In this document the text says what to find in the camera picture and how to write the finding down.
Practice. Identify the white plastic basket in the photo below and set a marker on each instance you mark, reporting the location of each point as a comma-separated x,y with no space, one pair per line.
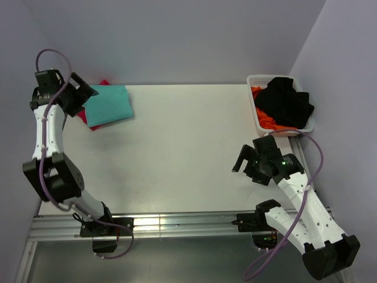
262,80

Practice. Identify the aluminium mounting rail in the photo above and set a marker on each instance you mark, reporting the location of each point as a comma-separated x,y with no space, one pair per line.
172,189

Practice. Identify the folded red t-shirt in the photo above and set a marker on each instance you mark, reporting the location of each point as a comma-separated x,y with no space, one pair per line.
82,114

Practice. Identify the teal t-shirt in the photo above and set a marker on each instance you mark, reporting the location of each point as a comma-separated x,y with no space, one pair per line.
110,105

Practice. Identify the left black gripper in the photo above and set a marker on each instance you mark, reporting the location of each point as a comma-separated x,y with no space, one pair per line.
83,93

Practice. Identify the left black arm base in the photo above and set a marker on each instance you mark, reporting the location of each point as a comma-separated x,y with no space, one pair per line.
105,238

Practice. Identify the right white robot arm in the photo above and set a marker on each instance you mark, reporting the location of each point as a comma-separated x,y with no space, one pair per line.
324,246

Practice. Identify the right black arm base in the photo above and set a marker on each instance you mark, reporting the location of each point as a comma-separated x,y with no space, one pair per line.
263,236

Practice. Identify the black t-shirt in basket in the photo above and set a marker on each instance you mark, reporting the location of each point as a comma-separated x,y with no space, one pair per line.
283,104

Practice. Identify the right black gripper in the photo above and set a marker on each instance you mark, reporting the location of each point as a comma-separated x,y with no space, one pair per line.
249,153

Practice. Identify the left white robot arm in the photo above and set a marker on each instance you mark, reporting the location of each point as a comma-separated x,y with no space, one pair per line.
52,174

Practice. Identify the orange t-shirt in basket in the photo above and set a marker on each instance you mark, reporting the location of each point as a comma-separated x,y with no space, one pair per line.
265,121

